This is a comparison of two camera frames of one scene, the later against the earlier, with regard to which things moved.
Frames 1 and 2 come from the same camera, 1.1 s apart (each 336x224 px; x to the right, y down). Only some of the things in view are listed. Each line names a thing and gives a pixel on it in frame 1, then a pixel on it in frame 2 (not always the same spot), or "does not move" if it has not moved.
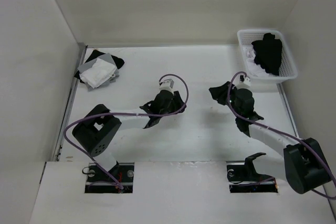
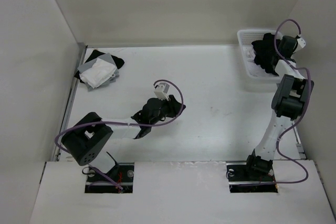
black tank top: [268, 53] does not move
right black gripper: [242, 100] to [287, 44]
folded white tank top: [100, 71] does not move
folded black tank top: [118, 62] does not move
